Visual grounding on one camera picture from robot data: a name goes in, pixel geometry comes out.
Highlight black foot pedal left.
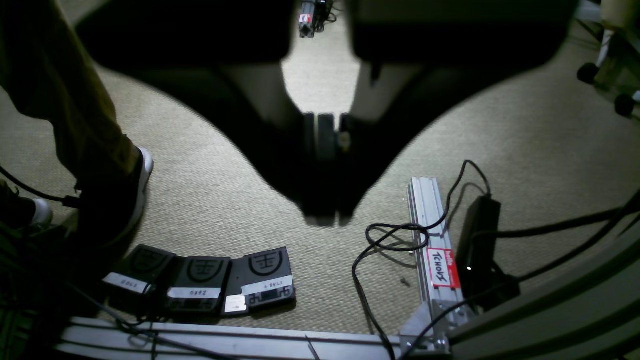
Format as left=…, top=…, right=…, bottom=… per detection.
left=102, top=244, right=178, bottom=313

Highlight black foot pedal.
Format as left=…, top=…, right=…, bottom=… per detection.
left=221, top=246, right=297, bottom=317
left=164, top=256, right=232, bottom=315
left=102, top=244, right=178, bottom=313

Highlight dark sneaker white sole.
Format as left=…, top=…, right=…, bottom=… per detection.
left=74, top=146, right=154, bottom=252

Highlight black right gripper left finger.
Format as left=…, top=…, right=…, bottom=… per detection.
left=76, top=0, right=321, bottom=221

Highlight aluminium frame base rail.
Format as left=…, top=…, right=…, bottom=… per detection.
left=54, top=317, right=390, bottom=360

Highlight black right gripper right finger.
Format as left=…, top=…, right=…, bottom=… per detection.
left=320, top=0, right=578, bottom=225

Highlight office chair base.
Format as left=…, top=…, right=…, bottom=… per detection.
left=574, top=0, right=639, bottom=119

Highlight black floor cable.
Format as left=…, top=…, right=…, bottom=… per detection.
left=351, top=159, right=493, bottom=360

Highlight aluminium frame rail with label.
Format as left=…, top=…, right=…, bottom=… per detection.
left=399, top=176, right=476, bottom=351

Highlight black foot pedal middle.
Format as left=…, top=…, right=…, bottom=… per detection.
left=164, top=256, right=232, bottom=315

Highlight black power adapter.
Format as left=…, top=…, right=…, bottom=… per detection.
left=455, top=194, right=521, bottom=312

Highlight person leg olive trousers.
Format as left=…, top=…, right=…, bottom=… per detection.
left=1, top=0, right=144, bottom=192

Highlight black foot pedal right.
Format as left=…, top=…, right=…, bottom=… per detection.
left=221, top=246, right=297, bottom=317

